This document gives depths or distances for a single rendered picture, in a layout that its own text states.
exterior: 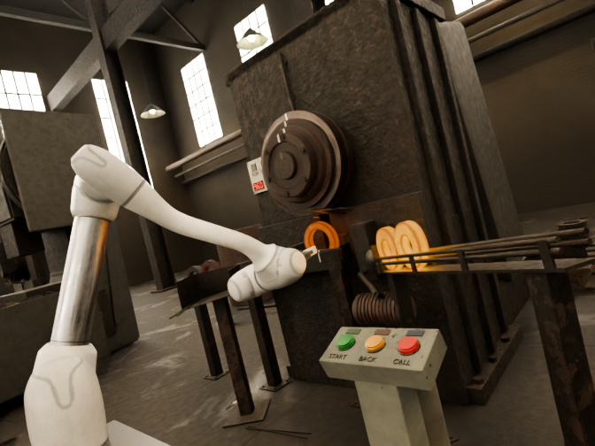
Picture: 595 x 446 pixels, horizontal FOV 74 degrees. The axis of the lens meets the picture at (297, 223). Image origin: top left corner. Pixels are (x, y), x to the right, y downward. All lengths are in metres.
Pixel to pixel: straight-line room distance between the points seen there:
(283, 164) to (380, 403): 1.13
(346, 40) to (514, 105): 5.98
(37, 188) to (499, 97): 6.73
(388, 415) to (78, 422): 0.71
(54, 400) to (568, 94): 7.31
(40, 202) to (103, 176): 2.71
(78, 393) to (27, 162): 3.01
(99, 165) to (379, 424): 0.94
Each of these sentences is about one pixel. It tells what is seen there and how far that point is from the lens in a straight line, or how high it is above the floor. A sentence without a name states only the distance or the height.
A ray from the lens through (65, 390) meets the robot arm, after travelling 1.13.
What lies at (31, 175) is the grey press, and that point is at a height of 1.72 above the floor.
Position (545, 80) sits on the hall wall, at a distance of 7.60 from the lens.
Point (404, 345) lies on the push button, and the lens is 0.81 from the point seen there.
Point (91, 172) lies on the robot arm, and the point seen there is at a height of 1.14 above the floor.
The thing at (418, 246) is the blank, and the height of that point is 0.72.
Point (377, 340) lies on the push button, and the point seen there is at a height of 0.61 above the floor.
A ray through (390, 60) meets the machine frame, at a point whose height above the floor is 1.40.
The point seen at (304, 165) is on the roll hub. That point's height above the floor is 1.09.
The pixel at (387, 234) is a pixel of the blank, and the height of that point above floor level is 0.76.
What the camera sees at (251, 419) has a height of 0.01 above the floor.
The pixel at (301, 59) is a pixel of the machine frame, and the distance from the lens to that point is 1.99.
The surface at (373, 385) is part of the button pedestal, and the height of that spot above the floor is 0.53.
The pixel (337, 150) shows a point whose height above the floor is 1.11.
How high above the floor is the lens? 0.90
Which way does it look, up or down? 1 degrees down
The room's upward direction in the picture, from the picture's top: 14 degrees counter-clockwise
